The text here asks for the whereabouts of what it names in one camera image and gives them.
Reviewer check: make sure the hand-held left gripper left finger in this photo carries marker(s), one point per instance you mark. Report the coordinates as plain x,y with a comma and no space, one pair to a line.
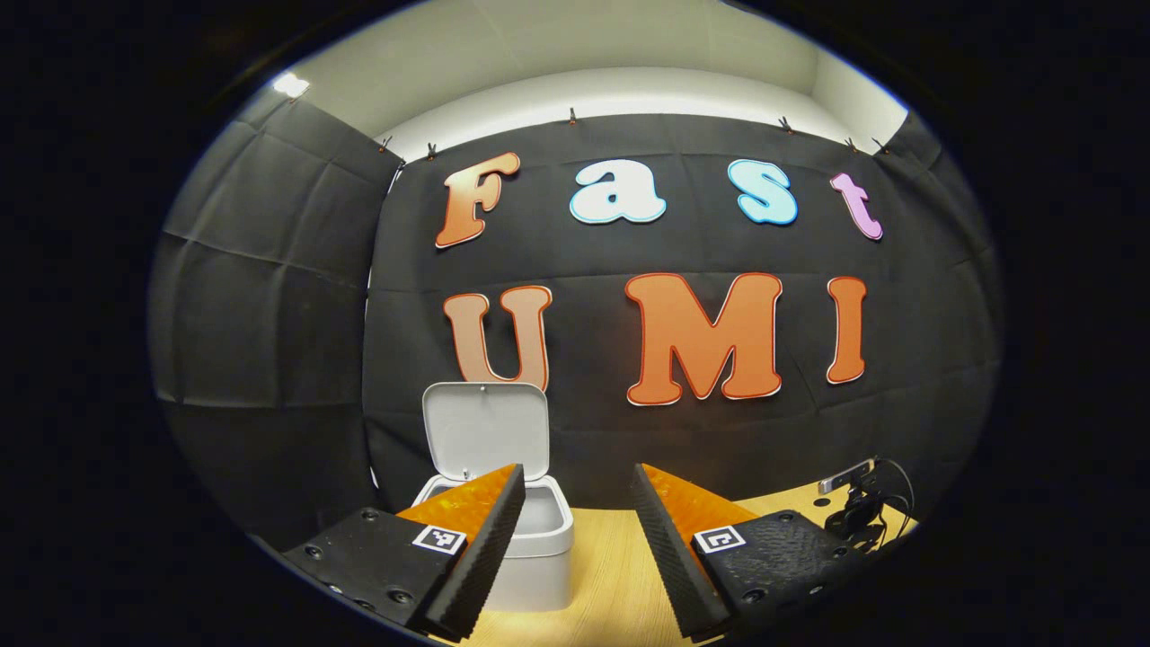
481,566

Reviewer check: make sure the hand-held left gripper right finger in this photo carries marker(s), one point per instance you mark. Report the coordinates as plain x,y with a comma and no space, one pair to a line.
674,566

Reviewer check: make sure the white desktop garbage bin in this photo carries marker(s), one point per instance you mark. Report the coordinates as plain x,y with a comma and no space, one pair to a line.
485,431

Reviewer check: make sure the wooden desktop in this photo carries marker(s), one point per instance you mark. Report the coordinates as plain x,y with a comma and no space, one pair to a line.
611,575

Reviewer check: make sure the webcam on black stand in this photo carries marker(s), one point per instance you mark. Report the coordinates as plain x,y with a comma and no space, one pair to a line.
844,477

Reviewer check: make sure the black backdrop cloth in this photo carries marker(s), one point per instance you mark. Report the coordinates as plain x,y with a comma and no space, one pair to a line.
584,252

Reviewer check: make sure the ceiling light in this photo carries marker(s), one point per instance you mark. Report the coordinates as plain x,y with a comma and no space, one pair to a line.
290,85

